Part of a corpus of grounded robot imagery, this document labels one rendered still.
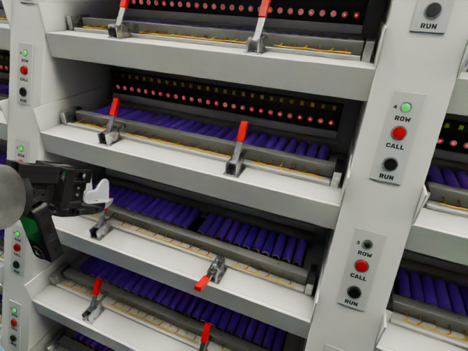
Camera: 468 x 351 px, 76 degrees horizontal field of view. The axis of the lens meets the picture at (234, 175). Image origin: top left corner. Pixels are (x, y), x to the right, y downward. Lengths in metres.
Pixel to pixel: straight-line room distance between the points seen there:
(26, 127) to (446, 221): 0.79
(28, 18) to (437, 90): 0.73
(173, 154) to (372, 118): 0.34
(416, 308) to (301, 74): 0.41
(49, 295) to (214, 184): 0.52
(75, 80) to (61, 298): 0.51
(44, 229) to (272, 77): 0.43
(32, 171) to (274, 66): 0.39
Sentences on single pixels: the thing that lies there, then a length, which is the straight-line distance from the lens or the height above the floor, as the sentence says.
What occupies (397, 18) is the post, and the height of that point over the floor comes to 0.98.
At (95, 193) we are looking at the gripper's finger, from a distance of 0.61.
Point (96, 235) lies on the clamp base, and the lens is 0.68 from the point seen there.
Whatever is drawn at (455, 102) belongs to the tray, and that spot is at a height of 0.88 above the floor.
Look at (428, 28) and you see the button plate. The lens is 0.48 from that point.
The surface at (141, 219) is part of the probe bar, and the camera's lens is 0.67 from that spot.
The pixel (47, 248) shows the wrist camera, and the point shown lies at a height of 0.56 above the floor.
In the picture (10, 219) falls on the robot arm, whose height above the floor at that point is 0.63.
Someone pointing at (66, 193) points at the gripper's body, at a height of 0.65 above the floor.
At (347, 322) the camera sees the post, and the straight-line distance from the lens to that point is 0.54.
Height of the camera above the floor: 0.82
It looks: 11 degrees down
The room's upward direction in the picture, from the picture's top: 10 degrees clockwise
